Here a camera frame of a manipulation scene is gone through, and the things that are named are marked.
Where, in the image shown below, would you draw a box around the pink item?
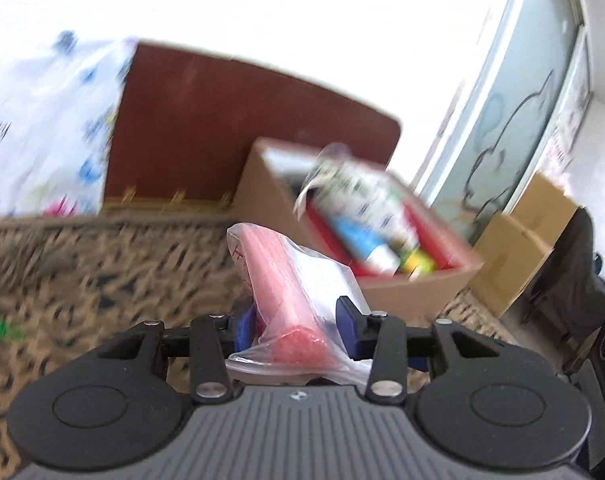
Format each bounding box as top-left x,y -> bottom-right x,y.
226,222 -> 372,389

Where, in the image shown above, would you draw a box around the white christmas print pouch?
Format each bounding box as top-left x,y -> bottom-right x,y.
294,144 -> 417,250

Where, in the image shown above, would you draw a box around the brown cardboard box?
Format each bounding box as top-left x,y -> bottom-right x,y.
233,139 -> 482,323

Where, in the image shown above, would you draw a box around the cardboard boxes on floor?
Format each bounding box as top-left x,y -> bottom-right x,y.
469,172 -> 578,318

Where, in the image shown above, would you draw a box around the leopard letter print cloth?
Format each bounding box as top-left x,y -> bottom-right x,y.
0,204 -> 514,480

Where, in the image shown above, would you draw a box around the dark brown headboard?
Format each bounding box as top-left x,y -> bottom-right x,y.
104,42 -> 401,208

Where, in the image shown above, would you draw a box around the green plastic clip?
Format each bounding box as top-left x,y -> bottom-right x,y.
0,321 -> 26,340

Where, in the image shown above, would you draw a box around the white floral plastic bag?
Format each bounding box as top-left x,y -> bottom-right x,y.
0,32 -> 138,218

